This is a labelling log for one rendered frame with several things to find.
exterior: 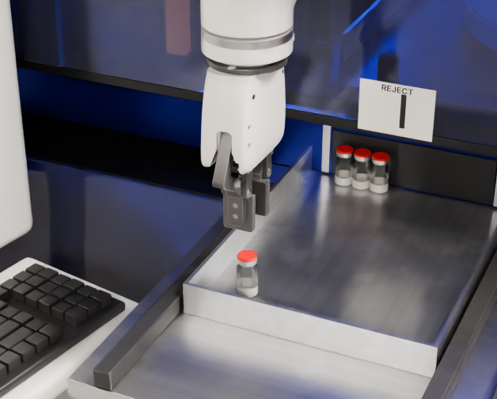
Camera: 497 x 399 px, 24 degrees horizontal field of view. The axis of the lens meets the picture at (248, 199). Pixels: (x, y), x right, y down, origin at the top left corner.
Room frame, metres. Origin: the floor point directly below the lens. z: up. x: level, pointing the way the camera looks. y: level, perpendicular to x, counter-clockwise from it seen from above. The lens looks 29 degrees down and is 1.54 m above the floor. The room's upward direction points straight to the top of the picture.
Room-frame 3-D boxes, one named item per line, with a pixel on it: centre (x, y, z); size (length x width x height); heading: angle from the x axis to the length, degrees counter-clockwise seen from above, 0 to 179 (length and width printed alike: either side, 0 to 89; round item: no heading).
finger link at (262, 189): (1.02, -0.01, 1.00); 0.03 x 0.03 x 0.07; 66
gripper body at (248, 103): (0.99, 0.00, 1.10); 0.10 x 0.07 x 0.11; 156
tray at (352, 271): (1.06, -0.12, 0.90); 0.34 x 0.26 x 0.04; 156
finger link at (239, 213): (0.97, 0.01, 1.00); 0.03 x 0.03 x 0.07; 66
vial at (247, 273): (0.99, 0.00, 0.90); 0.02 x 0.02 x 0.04
